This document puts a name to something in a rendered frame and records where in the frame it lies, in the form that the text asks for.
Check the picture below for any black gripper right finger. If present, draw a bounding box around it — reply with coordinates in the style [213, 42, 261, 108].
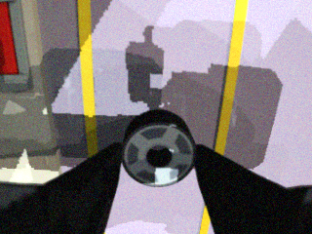
[195, 144, 312, 234]

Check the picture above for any black tyre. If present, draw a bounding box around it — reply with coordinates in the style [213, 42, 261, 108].
[121, 109, 198, 187]

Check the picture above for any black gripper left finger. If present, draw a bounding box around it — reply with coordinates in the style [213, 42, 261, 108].
[0, 142, 122, 234]

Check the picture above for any yellow rectangular outline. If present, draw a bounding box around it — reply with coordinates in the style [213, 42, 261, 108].
[78, 0, 249, 234]

